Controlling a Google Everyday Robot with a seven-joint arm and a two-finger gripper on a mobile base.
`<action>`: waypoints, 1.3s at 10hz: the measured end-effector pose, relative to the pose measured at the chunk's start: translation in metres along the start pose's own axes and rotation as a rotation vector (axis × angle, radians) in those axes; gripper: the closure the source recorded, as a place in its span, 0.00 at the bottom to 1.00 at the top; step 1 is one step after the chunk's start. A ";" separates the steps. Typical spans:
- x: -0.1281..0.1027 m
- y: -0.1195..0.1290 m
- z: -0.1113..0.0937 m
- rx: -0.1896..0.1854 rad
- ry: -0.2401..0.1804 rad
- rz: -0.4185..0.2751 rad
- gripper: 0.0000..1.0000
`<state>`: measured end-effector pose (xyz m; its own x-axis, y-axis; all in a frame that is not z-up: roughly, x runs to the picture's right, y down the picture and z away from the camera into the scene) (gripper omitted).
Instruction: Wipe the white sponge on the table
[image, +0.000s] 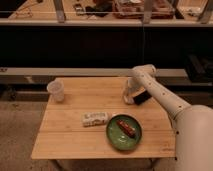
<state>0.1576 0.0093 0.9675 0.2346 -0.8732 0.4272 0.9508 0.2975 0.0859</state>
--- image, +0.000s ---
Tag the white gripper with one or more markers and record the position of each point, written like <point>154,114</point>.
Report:
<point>137,91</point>

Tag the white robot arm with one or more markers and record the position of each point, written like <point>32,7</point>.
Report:
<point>193,123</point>

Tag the clear glass jar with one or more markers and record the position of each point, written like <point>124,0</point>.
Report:
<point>127,97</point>

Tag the green plate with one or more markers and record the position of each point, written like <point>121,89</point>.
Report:
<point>118,139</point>

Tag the clear plastic cup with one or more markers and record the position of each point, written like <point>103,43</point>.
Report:
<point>56,89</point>

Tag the red tray with items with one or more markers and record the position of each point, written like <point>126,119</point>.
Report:
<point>161,9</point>

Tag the wooden table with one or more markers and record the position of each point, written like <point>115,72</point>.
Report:
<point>75,128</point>

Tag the black device on bench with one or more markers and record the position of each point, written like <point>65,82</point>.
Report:
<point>79,9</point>

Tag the long workbench shelf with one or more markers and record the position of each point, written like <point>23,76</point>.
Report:
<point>100,13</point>

